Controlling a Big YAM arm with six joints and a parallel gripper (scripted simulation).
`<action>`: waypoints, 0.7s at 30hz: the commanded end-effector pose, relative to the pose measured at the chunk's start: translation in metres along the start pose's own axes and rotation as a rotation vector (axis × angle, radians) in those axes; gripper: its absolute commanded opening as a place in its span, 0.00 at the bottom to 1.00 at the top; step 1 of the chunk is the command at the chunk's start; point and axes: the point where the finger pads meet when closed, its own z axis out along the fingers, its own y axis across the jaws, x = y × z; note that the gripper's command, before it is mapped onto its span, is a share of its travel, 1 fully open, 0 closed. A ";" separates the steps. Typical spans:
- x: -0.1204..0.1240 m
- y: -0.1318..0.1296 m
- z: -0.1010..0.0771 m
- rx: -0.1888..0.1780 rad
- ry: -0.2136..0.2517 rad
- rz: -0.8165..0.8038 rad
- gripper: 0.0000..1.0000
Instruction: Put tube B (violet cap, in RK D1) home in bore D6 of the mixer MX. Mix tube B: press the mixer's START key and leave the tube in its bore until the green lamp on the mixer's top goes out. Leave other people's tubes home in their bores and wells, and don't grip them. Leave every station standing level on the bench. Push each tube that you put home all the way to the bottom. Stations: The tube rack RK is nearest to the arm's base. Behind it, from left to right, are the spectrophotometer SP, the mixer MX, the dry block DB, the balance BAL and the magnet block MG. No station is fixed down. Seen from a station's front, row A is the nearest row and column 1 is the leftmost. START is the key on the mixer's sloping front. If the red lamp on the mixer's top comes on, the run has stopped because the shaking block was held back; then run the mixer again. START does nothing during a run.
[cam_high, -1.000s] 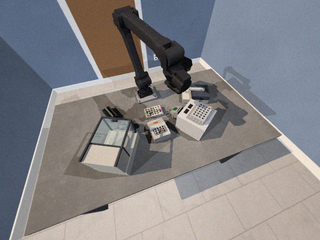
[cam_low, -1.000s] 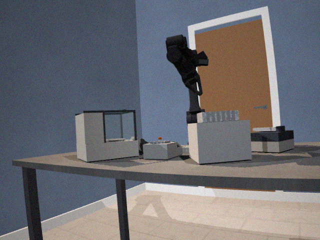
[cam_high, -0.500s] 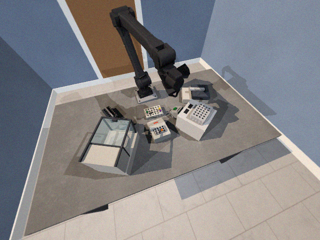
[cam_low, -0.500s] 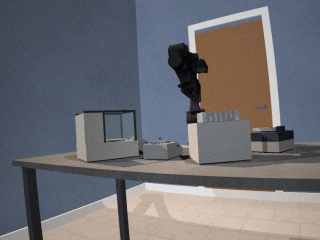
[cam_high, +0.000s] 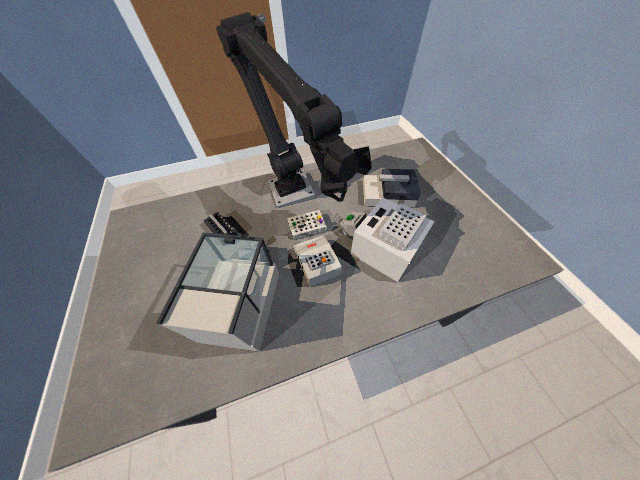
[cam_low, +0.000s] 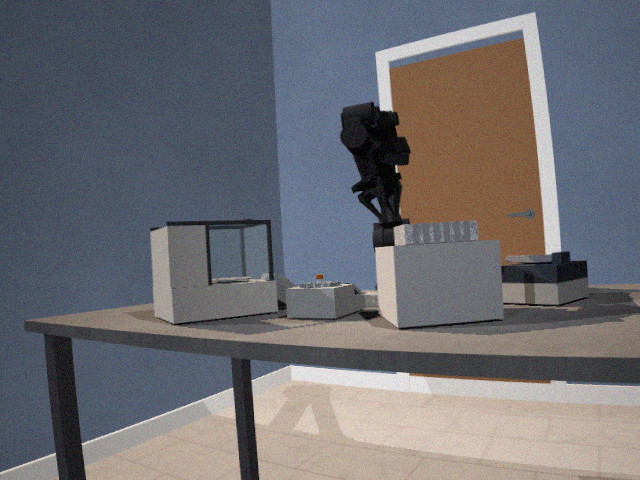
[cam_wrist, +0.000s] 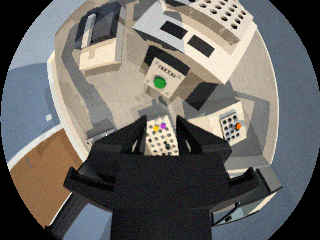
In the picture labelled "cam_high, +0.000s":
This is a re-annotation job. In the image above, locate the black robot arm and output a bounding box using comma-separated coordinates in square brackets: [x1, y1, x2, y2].
[216, 12, 372, 197]

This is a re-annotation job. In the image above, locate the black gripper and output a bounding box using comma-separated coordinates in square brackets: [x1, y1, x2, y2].
[317, 165, 347, 202]

